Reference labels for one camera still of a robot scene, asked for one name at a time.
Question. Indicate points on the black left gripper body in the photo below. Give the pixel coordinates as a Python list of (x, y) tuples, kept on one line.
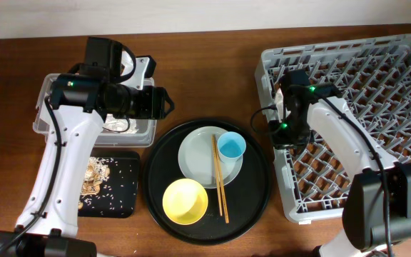
[(138, 103)]

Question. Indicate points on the grey dishwasher rack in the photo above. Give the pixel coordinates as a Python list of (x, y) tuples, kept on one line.
[(374, 76)]

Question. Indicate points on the black rectangular tray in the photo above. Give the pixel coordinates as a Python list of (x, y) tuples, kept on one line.
[(117, 197)]

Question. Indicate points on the white napkin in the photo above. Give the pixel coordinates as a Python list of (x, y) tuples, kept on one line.
[(113, 125)]

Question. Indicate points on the pink cup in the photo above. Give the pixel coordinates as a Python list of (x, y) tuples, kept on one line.
[(280, 104)]

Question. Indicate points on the round black tray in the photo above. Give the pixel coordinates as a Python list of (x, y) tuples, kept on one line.
[(246, 196)]

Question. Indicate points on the grey plate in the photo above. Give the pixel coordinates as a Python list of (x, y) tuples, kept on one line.
[(196, 161)]

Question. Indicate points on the yellow bowl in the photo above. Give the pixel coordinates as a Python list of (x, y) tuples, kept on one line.
[(185, 201)]

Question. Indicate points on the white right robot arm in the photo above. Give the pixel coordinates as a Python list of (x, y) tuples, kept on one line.
[(377, 211)]

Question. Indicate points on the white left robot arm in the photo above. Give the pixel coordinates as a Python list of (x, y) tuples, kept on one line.
[(48, 223)]

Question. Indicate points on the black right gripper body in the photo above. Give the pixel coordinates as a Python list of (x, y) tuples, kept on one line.
[(290, 131)]

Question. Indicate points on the food scraps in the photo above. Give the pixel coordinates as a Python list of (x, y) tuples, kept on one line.
[(97, 172)]

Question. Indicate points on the wooden chopstick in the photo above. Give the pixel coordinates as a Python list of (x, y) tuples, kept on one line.
[(215, 164), (224, 203)]

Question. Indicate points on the blue cup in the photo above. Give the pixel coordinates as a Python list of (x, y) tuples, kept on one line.
[(231, 146)]

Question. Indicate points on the clear plastic bin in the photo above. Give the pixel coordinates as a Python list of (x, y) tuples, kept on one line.
[(141, 139)]

